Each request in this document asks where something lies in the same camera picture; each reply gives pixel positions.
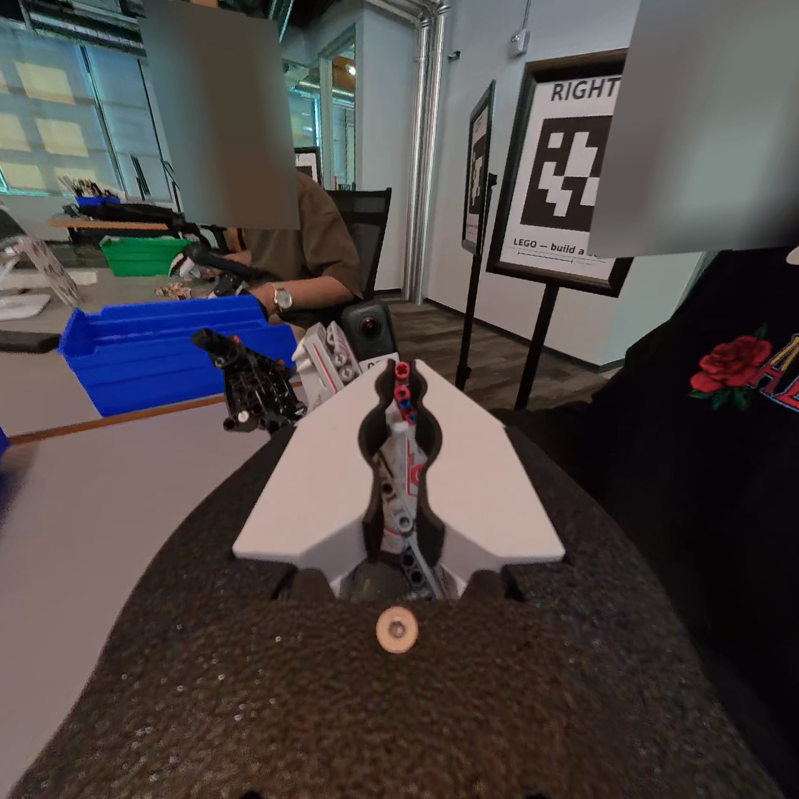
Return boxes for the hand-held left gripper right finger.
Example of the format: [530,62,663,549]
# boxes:
[409,361,566,600]

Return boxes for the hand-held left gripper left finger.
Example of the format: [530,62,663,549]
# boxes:
[232,359,400,598]

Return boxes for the black grey toy brick vehicle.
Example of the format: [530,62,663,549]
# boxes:
[190,321,454,600]

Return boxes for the neighbouring grey desk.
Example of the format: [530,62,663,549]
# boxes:
[0,246,301,445]

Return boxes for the black office chair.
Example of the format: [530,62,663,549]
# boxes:
[325,187,395,314]

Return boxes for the small framed marker sign stand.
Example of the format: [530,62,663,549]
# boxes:
[454,80,499,393]

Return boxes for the green plastic bin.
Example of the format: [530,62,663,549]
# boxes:
[100,236,195,279]

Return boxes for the large framed marker sign stand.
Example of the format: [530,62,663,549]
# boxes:
[486,49,635,412]

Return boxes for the small blue tool bin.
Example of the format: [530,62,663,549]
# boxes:
[59,176,123,208]

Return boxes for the black power adapter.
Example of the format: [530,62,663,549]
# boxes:
[0,330,61,355]

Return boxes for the silver wall pipes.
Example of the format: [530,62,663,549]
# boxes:
[404,0,452,307]

